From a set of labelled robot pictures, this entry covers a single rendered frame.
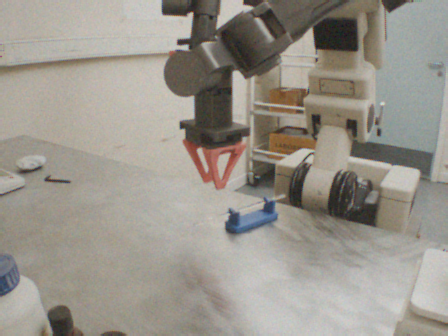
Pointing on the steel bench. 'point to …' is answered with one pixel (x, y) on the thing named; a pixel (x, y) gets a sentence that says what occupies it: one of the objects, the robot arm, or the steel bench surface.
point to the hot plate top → (431, 286)
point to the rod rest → (251, 218)
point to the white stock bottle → (19, 303)
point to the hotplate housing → (411, 324)
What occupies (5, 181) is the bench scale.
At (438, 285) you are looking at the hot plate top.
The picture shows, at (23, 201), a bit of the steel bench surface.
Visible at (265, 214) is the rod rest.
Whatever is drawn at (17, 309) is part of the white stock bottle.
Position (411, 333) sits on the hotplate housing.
